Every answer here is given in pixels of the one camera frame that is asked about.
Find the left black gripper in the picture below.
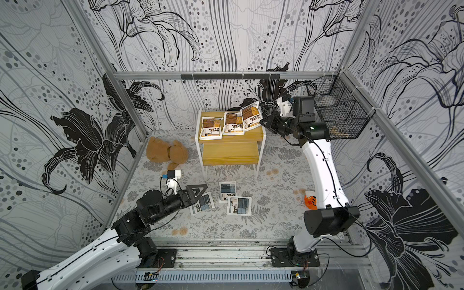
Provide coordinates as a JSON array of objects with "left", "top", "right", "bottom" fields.
[{"left": 147, "top": 185, "right": 209, "bottom": 225}]

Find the brown coffee bag front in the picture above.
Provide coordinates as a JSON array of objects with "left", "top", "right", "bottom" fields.
[{"left": 222, "top": 112, "right": 245, "bottom": 136}]

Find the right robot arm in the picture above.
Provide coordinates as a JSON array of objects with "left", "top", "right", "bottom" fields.
[{"left": 260, "top": 96, "right": 360, "bottom": 254}]

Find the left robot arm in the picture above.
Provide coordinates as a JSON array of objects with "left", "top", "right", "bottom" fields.
[{"left": 21, "top": 184, "right": 208, "bottom": 290}]

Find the blue coffee bag left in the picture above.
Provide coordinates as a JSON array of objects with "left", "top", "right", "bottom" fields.
[{"left": 190, "top": 192, "right": 215, "bottom": 215}]

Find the blue coffee bag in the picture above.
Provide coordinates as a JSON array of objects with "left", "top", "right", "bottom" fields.
[
  {"left": 226, "top": 196, "right": 252, "bottom": 216},
  {"left": 190, "top": 192, "right": 215, "bottom": 215},
  {"left": 219, "top": 181, "right": 237, "bottom": 204}
]

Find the blue coffee bag top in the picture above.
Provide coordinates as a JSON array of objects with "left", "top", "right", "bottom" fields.
[{"left": 219, "top": 181, "right": 237, "bottom": 204}]

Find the blue coffee bag middle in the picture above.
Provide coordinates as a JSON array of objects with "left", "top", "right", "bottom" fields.
[{"left": 226, "top": 196, "right": 252, "bottom": 216}]

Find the wooden two-tier shelf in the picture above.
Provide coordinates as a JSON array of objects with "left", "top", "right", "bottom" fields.
[{"left": 195, "top": 110, "right": 267, "bottom": 179}]

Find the brown teddy bear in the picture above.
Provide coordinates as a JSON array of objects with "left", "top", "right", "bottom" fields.
[{"left": 146, "top": 137, "right": 189, "bottom": 170}]

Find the orange cat toy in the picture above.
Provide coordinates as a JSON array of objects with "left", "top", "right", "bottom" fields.
[{"left": 304, "top": 190, "right": 317, "bottom": 210}]

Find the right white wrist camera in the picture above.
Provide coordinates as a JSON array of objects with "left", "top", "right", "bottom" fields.
[{"left": 277, "top": 97, "right": 293, "bottom": 117}]

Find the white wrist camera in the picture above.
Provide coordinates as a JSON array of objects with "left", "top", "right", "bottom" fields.
[
  {"left": 277, "top": 97, "right": 293, "bottom": 117},
  {"left": 161, "top": 170, "right": 181, "bottom": 196}
]

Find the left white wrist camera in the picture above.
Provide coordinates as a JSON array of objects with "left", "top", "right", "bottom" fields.
[{"left": 161, "top": 170, "right": 181, "bottom": 196}]

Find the black wire basket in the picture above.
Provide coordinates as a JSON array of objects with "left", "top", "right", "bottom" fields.
[{"left": 306, "top": 75, "right": 370, "bottom": 140}]

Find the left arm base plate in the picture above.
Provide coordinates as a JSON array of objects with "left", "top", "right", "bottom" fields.
[{"left": 138, "top": 248, "right": 178, "bottom": 269}]

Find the black bar on rail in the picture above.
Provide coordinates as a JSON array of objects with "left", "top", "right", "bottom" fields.
[{"left": 181, "top": 74, "right": 281, "bottom": 80}]

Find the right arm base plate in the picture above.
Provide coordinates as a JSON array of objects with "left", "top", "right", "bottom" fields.
[{"left": 268, "top": 246, "right": 320, "bottom": 268}]

